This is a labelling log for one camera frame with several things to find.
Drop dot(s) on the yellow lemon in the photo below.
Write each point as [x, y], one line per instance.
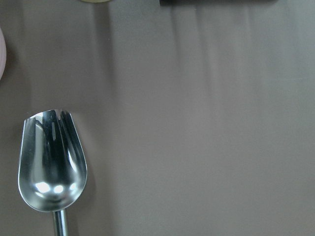
[95, 1]

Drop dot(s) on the steel ice scoop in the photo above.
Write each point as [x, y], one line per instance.
[52, 171]

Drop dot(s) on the pink bowl with ice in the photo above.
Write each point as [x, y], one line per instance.
[2, 54]

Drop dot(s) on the wooden cutting board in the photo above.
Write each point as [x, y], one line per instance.
[211, 2]

